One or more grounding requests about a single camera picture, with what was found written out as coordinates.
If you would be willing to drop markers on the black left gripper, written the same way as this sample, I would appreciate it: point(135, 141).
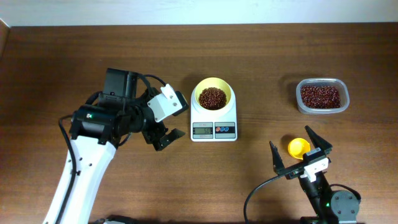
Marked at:
point(156, 137)

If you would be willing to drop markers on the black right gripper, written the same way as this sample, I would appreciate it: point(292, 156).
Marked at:
point(300, 168)

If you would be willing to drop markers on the yellow plastic measuring scoop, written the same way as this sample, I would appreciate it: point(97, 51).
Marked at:
point(298, 147)

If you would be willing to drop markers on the red beans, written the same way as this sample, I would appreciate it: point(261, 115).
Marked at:
point(212, 98)
point(320, 97)

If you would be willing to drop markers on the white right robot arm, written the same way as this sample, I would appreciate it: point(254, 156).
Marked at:
point(332, 203)

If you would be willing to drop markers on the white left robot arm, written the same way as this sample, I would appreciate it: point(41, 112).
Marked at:
point(127, 104)

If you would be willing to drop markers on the white digital kitchen scale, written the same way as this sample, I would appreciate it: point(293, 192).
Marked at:
point(213, 125)

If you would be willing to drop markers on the yellow plastic bowl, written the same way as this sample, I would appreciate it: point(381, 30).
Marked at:
point(212, 82)

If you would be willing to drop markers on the clear plastic bean container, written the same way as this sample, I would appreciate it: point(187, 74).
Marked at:
point(342, 88)

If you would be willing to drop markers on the red beans in container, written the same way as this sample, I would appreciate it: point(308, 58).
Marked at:
point(320, 97)

